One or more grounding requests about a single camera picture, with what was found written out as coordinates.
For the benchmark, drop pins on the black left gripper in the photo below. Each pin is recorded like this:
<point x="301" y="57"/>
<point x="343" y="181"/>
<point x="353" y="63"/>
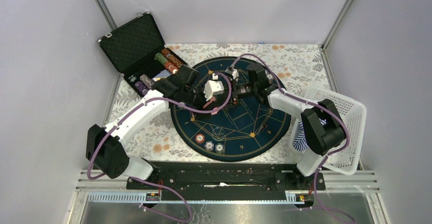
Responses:
<point x="201" y="88"/>

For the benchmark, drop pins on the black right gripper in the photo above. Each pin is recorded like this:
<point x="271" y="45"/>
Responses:
<point x="234" y="92"/>

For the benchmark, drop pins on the red chip stack bottom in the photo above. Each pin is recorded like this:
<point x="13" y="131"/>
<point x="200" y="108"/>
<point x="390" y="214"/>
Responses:
<point x="200" y="138"/>

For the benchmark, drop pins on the blue yellow chip stack bottom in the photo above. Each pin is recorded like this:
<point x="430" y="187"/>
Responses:
<point x="219" y="148"/>

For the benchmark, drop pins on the pink card deck box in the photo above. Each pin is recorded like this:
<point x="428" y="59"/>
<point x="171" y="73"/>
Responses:
<point x="211" y="104"/>

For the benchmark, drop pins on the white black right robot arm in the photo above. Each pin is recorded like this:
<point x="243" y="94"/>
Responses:
<point x="323" y="126"/>

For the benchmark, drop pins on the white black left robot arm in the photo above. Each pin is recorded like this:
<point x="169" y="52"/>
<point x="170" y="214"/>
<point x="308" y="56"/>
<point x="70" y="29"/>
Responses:
<point x="105" y="144"/>

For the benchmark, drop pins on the red chip row in case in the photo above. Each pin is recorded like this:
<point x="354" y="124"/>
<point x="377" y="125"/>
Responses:
<point x="171" y="67"/>

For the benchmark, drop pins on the brown chip row in case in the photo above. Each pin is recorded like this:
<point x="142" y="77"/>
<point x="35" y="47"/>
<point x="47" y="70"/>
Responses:
<point x="171" y="58"/>

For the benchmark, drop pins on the round dark blue poker mat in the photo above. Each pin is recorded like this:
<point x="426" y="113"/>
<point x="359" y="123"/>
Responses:
<point x="251" y="129"/>

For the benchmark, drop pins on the green chip row in case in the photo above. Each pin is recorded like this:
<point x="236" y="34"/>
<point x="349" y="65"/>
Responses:
<point x="161" y="58"/>

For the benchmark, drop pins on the purple chip row in case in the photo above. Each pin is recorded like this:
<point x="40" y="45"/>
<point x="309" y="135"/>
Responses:
<point x="144" y="84"/>

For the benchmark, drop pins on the clear dealer button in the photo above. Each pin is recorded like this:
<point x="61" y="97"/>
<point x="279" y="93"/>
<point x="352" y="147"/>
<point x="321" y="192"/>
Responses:
<point x="218" y="134"/>

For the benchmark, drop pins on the floral patterned tablecloth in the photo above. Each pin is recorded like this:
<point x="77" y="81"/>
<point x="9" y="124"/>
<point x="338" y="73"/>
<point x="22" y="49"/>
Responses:
<point x="298" y="66"/>

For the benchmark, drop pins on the black aluminium chip case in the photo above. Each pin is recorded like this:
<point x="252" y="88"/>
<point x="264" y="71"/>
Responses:
<point x="132" y="47"/>

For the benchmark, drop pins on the blue white striped cloth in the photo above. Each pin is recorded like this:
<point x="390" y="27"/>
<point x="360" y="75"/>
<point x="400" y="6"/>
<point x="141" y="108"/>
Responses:
<point x="300" y="142"/>

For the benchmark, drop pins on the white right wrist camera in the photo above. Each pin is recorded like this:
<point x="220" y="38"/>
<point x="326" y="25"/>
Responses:
<point x="232" y="72"/>

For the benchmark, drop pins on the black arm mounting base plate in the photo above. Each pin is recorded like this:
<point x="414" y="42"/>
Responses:
<point x="204" y="181"/>

